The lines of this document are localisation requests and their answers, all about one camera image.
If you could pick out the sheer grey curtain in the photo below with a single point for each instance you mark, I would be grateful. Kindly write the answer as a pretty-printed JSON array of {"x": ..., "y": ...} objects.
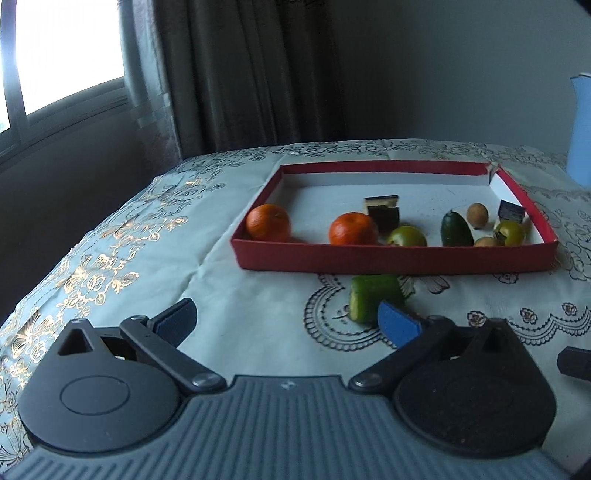
[{"x": 147, "y": 92}]

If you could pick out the mandarin orange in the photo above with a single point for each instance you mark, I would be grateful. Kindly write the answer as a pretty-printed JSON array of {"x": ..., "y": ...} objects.
[
  {"x": 353, "y": 228},
  {"x": 268, "y": 221}
]

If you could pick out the smooth green round fruit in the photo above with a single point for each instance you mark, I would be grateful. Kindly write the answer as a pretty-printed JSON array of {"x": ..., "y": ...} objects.
[{"x": 406, "y": 236}]

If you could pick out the window with grey frame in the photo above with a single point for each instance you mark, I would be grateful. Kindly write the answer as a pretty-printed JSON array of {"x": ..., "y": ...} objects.
[{"x": 14, "y": 69}]

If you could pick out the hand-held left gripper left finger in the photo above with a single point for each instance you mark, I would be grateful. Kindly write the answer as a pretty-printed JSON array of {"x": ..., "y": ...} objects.
[{"x": 178, "y": 318}]

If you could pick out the red cardboard box tray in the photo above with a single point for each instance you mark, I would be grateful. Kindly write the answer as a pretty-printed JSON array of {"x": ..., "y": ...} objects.
[{"x": 332, "y": 194}]

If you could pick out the bright green sugarcane piece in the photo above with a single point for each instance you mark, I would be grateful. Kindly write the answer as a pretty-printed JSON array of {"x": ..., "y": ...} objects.
[{"x": 374, "y": 295}]

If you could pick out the small dark green avocado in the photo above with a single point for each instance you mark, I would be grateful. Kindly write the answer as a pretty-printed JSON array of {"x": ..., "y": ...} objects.
[{"x": 455, "y": 230}]

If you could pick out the pale blue jug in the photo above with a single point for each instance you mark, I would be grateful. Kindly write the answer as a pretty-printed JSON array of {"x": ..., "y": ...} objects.
[{"x": 581, "y": 138}]

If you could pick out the dull green sugarcane piece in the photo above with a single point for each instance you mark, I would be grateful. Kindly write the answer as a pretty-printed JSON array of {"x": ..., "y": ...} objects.
[{"x": 383, "y": 217}]

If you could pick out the green fruit with brown calyx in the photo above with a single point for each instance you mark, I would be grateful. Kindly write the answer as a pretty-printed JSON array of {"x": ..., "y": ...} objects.
[{"x": 510, "y": 234}]

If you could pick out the brown curtain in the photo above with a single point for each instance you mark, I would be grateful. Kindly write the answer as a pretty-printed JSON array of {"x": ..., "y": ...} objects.
[{"x": 254, "y": 69}]

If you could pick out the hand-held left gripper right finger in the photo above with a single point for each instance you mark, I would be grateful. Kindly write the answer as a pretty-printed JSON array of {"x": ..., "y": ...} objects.
[{"x": 397, "y": 323}]

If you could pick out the dark sugarcane piece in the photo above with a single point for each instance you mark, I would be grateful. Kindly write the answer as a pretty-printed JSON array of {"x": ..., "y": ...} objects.
[{"x": 510, "y": 211}]

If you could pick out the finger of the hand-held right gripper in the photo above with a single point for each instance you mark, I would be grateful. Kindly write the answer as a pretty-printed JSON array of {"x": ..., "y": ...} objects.
[{"x": 575, "y": 364}]

